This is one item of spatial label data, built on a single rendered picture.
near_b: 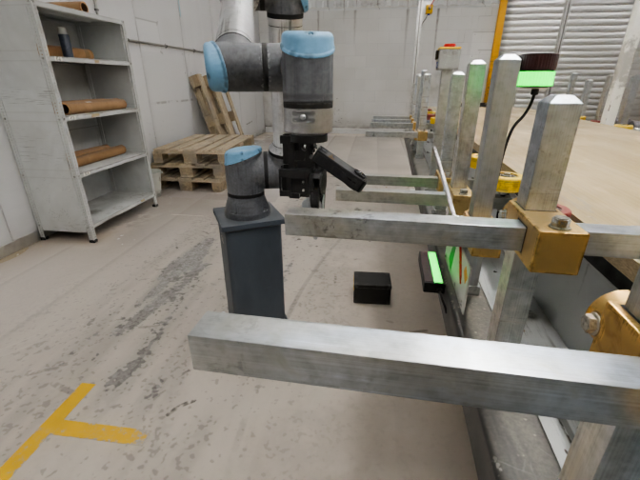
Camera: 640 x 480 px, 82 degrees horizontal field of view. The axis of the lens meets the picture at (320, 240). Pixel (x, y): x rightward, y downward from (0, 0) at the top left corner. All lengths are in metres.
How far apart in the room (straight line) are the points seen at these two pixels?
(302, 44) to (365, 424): 1.22
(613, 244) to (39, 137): 3.11
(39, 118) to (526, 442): 3.06
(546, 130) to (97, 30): 3.67
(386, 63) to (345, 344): 8.47
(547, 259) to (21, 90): 3.08
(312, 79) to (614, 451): 0.59
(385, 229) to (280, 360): 0.26
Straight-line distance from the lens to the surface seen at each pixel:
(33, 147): 3.25
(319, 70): 0.67
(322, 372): 0.26
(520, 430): 0.60
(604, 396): 0.28
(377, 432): 1.46
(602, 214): 0.82
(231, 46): 0.81
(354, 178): 0.71
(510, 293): 0.57
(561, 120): 0.51
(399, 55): 8.67
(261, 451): 1.41
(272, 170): 1.47
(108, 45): 3.86
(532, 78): 0.75
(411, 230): 0.47
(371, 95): 8.65
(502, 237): 0.49
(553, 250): 0.47
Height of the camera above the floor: 1.12
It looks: 23 degrees down
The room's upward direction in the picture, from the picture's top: straight up
